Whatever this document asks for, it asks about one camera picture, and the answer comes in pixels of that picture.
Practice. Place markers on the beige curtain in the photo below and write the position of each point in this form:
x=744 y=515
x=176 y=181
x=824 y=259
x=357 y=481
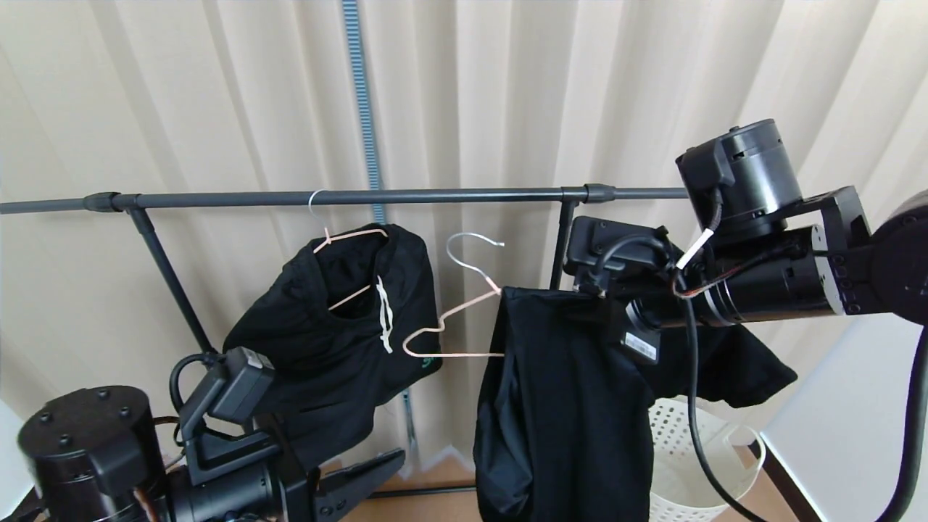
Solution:
x=181 y=87

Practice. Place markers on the pink clothes hanger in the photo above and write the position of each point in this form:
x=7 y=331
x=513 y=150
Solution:
x=355 y=233
x=464 y=308

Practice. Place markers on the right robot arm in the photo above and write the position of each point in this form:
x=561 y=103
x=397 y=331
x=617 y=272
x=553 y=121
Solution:
x=761 y=174

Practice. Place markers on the black garment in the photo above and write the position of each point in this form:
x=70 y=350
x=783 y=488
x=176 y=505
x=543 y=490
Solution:
x=565 y=406

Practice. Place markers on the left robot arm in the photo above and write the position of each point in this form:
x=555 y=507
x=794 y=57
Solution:
x=87 y=442

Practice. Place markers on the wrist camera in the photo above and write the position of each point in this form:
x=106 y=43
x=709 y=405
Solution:
x=616 y=246
x=239 y=384

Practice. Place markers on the black clothes rack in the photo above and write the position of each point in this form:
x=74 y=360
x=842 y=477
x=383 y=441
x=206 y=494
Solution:
x=435 y=196

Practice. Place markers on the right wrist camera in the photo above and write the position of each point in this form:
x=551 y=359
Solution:
x=616 y=246

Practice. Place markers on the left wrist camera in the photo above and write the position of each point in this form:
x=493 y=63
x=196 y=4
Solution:
x=239 y=384

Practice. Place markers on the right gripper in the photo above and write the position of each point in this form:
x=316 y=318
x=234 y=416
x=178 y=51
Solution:
x=667 y=308

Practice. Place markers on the white laundry basket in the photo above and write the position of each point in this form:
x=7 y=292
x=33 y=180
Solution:
x=674 y=471

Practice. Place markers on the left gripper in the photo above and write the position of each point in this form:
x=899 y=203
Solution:
x=232 y=500

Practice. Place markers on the black shorts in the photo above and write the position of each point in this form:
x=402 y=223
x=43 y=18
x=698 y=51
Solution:
x=304 y=362

